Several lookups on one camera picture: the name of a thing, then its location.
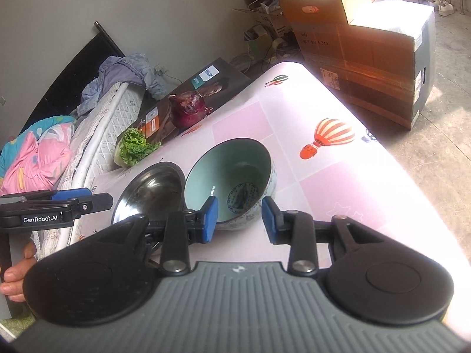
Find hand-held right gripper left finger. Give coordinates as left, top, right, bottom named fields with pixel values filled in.
left=99, top=196, right=220, bottom=277

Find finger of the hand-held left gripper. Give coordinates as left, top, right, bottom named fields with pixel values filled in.
left=0, top=187, right=92, bottom=207
left=73, top=193, right=114, bottom=217

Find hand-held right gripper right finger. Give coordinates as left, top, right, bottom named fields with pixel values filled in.
left=261, top=196, right=383, bottom=276

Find green ceramic bowl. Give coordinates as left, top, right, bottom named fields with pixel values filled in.
left=183, top=138, right=276, bottom=230

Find stainless steel bowl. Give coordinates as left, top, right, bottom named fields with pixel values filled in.
left=111, top=162, right=186, bottom=226

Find person's left hand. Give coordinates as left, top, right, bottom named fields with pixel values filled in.
left=0, top=242, right=38, bottom=303

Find pink and blue quilt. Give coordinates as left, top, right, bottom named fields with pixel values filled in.
left=0, top=116, right=76, bottom=196

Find green lettuce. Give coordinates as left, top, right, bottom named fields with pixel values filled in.
left=113, top=128, right=162, bottom=167

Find pink printed tablecloth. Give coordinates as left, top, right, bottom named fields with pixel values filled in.
left=70, top=62, right=457, bottom=276

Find red cabbage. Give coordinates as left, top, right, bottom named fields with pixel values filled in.
left=169, top=90, right=214, bottom=130

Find black headboard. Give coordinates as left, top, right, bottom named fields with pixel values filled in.
left=18, top=22, right=127, bottom=135

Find blue-grey clothes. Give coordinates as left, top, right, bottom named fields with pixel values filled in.
left=77, top=53, right=164, bottom=114

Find dark printed flat box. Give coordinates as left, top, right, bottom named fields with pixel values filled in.
left=116, top=58, right=253, bottom=155

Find green paper bag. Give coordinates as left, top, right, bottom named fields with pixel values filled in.
left=245, top=26, right=275, bottom=57

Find large brown and grey box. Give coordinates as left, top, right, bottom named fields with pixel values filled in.
left=294, top=0, right=437, bottom=130

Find small cluttered cardboard box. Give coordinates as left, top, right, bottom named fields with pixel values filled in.
left=233, top=2, right=291, bottom=41

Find open cardboard box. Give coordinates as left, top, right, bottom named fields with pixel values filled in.
left=280, top=0, right=379, bottom=26

